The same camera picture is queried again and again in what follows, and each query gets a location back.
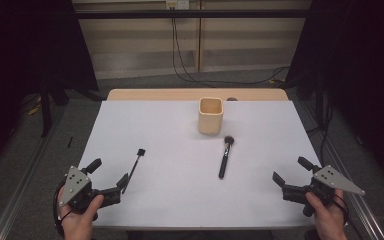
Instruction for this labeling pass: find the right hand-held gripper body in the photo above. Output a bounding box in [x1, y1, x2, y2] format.
[281, 164, 366, 218]

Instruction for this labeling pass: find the thin black makeup brush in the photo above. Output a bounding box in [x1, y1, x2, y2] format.
[121, 148, 146, 195]

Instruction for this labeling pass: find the white wall socket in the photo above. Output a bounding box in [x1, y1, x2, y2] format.
[165, 0, 190, 10]

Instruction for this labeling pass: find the black horizontal bar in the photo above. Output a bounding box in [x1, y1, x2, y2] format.
[74, 9, 310, 20]

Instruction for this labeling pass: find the yellow floor item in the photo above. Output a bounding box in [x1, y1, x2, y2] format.
[27, 104, 43, 116]

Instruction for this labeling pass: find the beige square cup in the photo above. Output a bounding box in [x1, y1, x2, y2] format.
[198, 96, 225, 136]

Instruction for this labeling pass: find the black powder brush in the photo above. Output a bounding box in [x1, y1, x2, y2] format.
[218, 135, 235, 180]

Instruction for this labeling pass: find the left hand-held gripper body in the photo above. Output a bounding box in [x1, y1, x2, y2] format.
[59, 165, 122, 214]

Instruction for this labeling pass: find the white table mat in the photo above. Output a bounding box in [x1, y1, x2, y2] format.
[78, 99, 324, 231]

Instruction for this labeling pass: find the right hand-held gripper cable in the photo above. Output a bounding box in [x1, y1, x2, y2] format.
[332, 193, 352, 228]

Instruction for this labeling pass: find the person's right hand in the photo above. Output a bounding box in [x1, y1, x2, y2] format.
[304, 189, 348, 240]

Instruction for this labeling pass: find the black wall cable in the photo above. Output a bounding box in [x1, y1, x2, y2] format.
[170, 7, 292, 89]

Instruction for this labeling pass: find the black curtain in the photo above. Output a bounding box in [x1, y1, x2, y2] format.
[0, 0, 100, 188]
[283, 0, 384, 193]

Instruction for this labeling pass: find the metal floor rail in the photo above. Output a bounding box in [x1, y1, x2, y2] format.
[296, 99, 384, 240]
[0, 105, 68, 240]

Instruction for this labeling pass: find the person's left hand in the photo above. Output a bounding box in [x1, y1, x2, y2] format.
[57, 191, 105, 240]

